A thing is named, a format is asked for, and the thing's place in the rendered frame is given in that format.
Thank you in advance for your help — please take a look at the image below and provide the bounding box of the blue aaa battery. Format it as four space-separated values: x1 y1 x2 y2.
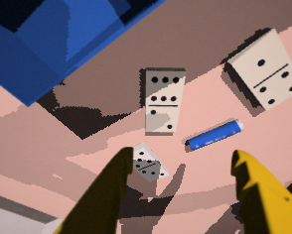
188 119 244 150

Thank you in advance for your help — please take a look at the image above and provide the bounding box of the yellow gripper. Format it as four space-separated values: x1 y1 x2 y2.
54 147 292 234

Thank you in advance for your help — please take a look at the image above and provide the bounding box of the white domino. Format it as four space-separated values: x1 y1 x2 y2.
145 67 186 132
226 28 292 111
133 142 170 182

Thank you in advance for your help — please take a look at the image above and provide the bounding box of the blue divided bin rack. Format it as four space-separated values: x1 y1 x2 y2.
0 0 166 107

